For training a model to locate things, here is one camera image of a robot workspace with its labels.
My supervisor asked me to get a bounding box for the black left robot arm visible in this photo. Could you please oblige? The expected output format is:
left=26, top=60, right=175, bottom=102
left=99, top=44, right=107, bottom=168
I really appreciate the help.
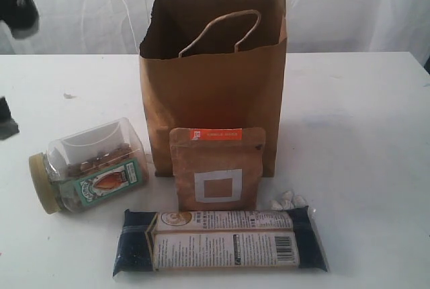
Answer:
left=1, top=0, right=40, bottom=40

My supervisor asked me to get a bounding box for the clear nut jar yellow lid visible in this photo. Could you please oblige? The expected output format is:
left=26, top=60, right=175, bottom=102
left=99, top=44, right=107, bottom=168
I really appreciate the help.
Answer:
left=29, top=118, right=148, bottom=214

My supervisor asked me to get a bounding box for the white garlic clove cluster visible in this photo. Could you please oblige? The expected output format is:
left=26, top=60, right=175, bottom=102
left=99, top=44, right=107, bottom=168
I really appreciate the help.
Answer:
left=269, top=190, right=308, bottom=211

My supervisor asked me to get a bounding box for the small clear plastic scrap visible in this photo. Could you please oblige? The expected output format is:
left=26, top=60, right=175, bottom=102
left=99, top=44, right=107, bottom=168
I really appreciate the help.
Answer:
left=63, top=93, right=77, bottom=99

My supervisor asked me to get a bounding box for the long dark noodle package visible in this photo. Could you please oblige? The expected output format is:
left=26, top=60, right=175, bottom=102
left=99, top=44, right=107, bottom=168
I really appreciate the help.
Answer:
left=113, top=207, right=328, bottom=275

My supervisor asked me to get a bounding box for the brown paper bag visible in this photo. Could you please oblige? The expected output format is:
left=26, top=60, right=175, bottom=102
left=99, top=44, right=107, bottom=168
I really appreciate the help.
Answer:
left=139, top=0, right=288, bottom=177

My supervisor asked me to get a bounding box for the brown kraft pouch orange label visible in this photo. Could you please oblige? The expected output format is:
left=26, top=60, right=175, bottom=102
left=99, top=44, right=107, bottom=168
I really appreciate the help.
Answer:
left=169, top=128, right=265, bottom=211

